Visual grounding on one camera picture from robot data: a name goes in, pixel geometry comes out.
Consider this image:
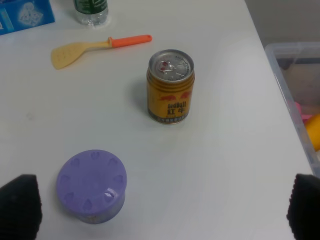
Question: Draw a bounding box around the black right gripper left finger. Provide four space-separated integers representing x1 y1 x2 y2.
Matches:
0 174 43 240

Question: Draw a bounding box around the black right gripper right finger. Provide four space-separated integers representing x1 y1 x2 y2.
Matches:
287 173 320 240

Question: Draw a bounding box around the gold Red Bull can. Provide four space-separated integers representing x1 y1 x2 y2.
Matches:
146 49 195 125

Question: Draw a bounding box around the yellow object in bin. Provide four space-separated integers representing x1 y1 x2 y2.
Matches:
305 114 320 152

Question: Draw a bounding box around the pink object in bin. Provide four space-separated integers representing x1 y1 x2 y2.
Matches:
295 102 312 124

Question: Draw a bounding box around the purple round lidded container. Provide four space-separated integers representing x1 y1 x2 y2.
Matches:
55 149 127 224

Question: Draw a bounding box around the clear plastic storage bin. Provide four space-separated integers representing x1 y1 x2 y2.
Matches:
265 42 320 177

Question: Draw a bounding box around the blue printed carton box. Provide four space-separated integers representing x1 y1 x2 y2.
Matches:
0 0 55 35

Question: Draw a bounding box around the clear green-label water bottle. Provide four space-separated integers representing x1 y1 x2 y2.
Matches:
73 0 109 26

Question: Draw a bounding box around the yellow spatula orange handle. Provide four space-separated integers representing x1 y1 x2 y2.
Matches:
50 34 153 70

